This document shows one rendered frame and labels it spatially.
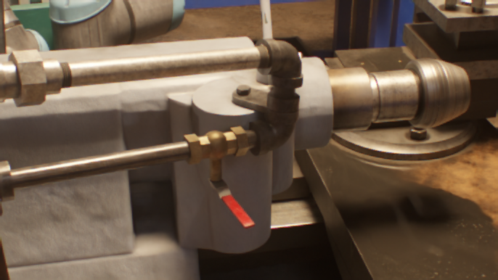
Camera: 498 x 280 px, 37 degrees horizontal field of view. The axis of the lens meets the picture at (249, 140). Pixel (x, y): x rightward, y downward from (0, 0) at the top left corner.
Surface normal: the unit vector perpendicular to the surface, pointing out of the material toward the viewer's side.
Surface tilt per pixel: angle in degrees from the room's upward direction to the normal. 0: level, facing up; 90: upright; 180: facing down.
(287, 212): 0
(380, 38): 90
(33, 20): 90
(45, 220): 70
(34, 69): 57
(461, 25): 90
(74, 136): 82
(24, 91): 101
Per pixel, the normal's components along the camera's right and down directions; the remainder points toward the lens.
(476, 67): 0.15, 0.48
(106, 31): 0.70, 0.34
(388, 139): 0.00, -0.87
